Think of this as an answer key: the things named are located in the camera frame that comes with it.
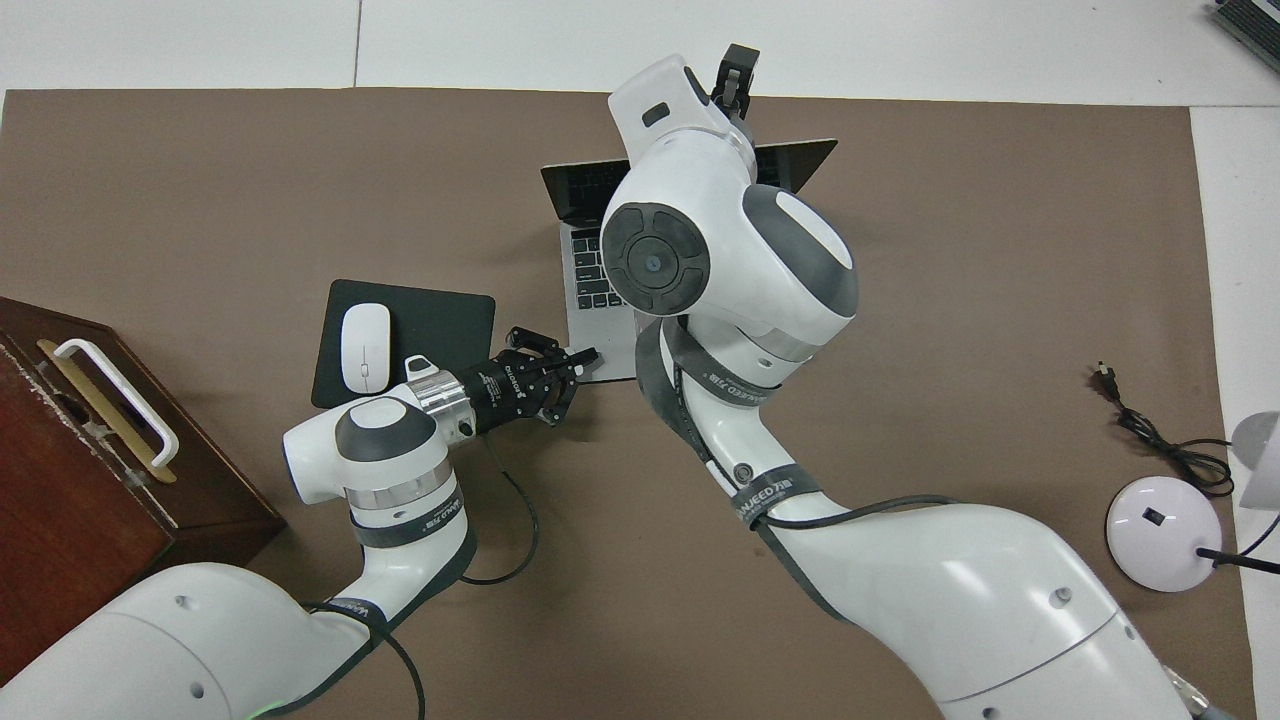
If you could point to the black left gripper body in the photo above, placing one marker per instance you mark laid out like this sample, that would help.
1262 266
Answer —
505 392

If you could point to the grey laptop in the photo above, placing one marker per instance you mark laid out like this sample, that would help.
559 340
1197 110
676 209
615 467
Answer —
590 340

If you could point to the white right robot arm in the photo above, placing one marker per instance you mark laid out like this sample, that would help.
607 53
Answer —
780 260

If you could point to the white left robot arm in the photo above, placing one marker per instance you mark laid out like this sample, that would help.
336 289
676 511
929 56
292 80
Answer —
380 470

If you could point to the black mouse pad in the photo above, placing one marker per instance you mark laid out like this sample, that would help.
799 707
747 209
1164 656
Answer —
445 330

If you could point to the white computer mouse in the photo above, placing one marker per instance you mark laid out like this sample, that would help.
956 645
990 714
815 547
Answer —
366 350

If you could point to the brown table mat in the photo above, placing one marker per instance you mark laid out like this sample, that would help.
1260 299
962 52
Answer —
1000 300

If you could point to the brass plate of box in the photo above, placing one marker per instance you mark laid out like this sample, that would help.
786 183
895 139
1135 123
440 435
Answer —
75 385

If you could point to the brown wooden box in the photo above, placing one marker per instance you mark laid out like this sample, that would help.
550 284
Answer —
70 520

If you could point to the grey device with keys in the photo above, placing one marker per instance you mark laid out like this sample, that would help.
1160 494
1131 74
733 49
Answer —
1250 25

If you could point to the white desk lamp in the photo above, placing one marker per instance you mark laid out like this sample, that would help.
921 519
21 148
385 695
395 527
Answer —
1150 550

